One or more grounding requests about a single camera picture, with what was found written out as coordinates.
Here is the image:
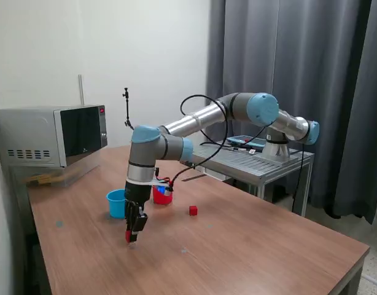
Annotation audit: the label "silver microwave oven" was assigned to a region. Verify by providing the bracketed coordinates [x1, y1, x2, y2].
[0, 104, 109, 169]

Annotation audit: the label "robot teach pendant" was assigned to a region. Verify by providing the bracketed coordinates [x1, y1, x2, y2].
[227, 135, 266, 149]

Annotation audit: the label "grey curtain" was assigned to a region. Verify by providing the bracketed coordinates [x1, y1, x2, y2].
[205, 0, 377, 225]

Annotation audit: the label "blue plastic cup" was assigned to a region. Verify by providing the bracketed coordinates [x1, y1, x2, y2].
[106, 189, 127, 219]

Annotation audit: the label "red plastic cup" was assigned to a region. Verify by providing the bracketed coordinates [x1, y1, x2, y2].
[153, 187, 174, 205]

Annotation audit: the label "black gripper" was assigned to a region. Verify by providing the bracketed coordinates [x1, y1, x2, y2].
[124, 181, 151, 245]

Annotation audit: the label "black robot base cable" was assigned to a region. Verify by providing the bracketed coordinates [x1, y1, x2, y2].
[289, 143, 303, 213]

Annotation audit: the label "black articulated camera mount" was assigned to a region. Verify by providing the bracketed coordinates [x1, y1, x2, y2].
[121, 87, 136, 130]

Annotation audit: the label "wooden plank pieces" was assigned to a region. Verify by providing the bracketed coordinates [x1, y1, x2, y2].
[25, 173, 66, 187]

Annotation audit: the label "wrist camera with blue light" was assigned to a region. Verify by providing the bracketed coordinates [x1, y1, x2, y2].
[154, 184, 174, 197]

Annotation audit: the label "black shoe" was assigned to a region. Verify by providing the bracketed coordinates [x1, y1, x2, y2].
[325, 205, 342, 219]

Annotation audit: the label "black pendant cable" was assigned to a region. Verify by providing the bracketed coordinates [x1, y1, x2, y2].
[199, 140, 252, 153]

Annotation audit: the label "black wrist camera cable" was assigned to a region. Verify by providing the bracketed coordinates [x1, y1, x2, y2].
[171, 94, 269, 188]

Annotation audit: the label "white floor cable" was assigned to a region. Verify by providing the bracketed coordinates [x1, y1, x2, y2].
[360, 272, 377, 286]

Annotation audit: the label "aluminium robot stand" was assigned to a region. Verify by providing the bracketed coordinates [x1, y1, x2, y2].
[191, 144, 315, 218]

